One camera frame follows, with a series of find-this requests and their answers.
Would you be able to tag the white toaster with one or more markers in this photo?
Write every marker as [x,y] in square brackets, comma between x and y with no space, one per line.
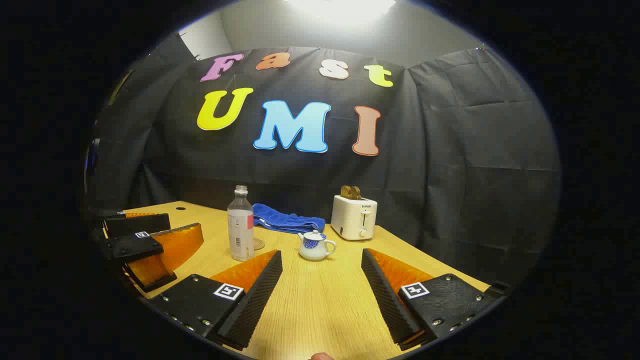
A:
[350,217]

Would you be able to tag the white blue teacup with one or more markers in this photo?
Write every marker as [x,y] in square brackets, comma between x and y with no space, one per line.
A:
[315,251]

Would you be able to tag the folded blue towel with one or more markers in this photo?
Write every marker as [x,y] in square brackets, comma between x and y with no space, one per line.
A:
[285,220]

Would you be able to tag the round cork coaster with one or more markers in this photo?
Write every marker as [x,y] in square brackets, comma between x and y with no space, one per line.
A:
[259,244]

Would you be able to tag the brown bread slice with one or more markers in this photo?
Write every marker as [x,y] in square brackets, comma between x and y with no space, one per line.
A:
[356,193]
[345,192]

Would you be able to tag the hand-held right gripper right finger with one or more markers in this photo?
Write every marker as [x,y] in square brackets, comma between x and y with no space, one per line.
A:
[390,305]

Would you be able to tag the clear plastic water bottle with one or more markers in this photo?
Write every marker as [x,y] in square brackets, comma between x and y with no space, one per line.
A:
[240,235]

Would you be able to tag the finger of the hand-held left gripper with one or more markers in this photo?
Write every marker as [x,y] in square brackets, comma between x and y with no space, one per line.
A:
[140,226]
[135,246]

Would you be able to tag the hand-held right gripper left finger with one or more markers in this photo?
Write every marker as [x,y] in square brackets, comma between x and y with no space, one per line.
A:
[250,305]

